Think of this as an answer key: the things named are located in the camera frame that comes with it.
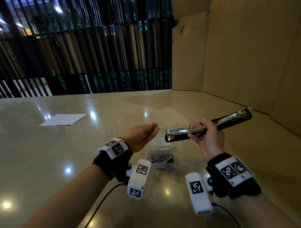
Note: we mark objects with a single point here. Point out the person's left hand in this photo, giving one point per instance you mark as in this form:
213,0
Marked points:
138,138

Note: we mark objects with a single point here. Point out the person's right hand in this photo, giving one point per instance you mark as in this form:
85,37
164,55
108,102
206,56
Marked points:
211,143

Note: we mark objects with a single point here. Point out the black stapler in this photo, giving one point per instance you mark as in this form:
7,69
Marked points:
232,119

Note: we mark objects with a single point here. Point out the pile of staples strips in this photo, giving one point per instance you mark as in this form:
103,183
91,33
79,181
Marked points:
162,159

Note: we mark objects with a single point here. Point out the person's left forearm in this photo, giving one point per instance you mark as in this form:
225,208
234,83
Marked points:
68,202

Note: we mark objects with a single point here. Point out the person's right forearm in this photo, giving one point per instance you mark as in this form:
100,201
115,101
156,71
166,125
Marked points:
263,211

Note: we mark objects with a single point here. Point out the clear plastic box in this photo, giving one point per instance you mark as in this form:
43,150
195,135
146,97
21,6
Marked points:
160,145

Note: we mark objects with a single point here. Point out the black left wristband with markers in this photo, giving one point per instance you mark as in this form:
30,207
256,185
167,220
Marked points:
113,162

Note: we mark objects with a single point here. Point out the black wristband with markers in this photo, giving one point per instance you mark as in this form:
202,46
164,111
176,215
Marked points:
235,185
113,162

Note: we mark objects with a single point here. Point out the black right wristband with markers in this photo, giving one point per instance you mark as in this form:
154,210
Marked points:
235,185

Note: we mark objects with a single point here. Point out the white paper sheet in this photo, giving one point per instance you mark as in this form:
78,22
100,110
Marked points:
62,119

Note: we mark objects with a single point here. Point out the large brown cardboard panel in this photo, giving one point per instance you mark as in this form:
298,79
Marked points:
247,51

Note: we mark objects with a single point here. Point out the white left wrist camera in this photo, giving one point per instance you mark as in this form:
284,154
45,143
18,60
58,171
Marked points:
138,180

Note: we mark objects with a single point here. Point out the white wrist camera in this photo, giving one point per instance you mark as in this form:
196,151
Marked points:
198,195
138,180

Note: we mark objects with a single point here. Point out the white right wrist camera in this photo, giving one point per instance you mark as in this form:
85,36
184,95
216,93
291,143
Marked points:
198,195

